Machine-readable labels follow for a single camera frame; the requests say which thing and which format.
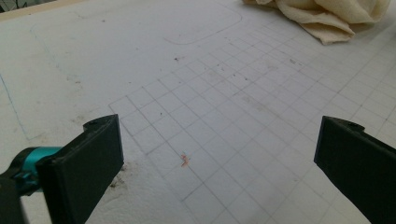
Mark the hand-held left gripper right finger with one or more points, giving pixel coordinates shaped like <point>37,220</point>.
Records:
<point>358,165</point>

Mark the white grid mat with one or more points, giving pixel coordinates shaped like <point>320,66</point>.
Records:
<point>186,62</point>

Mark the cream towel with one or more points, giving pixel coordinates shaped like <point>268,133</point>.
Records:
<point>327,15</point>

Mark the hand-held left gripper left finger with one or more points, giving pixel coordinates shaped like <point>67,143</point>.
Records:
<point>81,168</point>

